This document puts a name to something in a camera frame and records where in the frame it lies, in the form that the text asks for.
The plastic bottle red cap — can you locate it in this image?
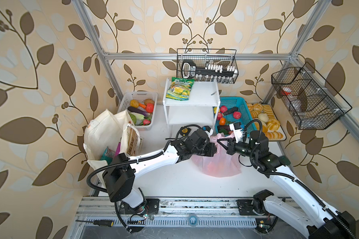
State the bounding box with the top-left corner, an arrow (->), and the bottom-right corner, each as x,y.
281,87 -> 304,117

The small orange persimmon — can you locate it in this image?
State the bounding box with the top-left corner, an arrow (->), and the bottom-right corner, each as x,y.
219,118 -> 226,125

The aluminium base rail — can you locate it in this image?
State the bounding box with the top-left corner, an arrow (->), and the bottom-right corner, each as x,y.
74,197 -> 324,229

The black wire basket wall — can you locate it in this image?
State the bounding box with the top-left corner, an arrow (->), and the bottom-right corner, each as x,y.
271,62 -> 353,130
177,48 -> 239,84

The white two-tier shelf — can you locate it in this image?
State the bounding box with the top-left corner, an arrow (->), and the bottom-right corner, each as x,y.
163,78 -> 220,136

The red tomato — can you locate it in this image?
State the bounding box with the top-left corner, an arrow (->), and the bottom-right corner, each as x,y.
145,103 -> 154,114

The black wire basket right wall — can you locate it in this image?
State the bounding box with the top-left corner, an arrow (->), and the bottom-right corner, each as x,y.
271,62 -> 353,130

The brown potato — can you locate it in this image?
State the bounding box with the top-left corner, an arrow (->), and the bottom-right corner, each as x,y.
130,100 -> 140,108

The teal red snack bag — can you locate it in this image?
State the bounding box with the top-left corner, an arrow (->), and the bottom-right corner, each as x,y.
100,147 -> 115,165

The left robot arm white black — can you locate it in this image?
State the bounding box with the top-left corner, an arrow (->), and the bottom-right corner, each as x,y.
86,124 -> 216,219

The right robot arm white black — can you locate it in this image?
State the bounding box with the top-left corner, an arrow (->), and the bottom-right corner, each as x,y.
217,123 -> 356,239

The green tape dispenser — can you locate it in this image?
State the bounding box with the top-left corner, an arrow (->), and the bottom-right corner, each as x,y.
279,155 -> 291,166

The yellow green snack bag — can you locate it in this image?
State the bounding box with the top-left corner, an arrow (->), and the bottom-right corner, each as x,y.
166,77 -> 195,101

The white plastic vegetable basket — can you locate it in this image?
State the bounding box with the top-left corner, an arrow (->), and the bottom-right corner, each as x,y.
118,91 -> 158,131

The pink plastic grocery bag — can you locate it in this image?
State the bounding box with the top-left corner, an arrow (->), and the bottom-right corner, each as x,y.
190,133 -> 241,178

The purple eggplant in teal basket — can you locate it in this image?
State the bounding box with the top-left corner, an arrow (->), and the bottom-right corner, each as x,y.
217,125 -> 231,131

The cream canvas tote bag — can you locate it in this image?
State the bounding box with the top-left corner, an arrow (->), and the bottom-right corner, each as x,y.
83,110 -> 143,170

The teal plastic fruit basket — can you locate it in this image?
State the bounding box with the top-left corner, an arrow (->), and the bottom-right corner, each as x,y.
220,97 -> 253,128

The green cabbage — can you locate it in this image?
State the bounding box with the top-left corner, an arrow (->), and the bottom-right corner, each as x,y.
129,113 -> 137,125

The black wire basket back wall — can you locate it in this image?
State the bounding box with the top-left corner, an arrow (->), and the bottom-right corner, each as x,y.
177,48 -> 239,84

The purple grape candy bag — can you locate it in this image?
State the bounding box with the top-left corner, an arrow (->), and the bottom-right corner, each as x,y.
113,142 -> 121,158

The red apple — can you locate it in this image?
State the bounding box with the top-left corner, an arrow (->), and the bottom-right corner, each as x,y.
220,106 -> 228,113
233,111 -> 242,119

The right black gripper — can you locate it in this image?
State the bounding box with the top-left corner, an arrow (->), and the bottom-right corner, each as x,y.
217,136 -> 257,160

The white bread tray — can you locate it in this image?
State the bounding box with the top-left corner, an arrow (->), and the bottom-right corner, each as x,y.
247,103 -> 286,141

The yellow black tape measure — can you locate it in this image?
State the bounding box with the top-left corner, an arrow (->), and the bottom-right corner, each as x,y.
180,127 -> 191,136

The yellow black screwdriver left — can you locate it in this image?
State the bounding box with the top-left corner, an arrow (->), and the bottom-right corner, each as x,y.
76,219 -> 114,227

